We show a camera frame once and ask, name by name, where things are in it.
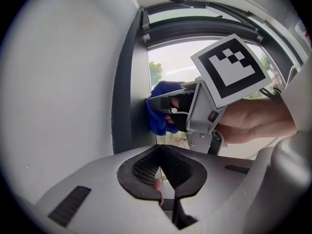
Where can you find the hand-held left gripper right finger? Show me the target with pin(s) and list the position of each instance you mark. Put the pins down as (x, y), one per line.
(214, 179)

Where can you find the dark window frame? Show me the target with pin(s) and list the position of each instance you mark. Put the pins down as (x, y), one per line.
(139, 121)

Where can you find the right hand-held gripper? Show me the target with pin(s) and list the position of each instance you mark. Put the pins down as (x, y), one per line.
(231, 67)

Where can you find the blue cleaning cloth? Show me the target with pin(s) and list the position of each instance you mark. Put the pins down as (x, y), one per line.
(156, 121)

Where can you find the person's left hand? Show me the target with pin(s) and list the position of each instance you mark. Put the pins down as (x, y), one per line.
(158, 184)

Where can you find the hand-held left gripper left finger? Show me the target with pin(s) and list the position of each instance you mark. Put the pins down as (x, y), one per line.
(97, 191)

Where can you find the person's right hand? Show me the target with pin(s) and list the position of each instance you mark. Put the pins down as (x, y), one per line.
(174, 103)

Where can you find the person's right forearm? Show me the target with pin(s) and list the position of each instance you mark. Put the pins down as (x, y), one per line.
(258, 121)

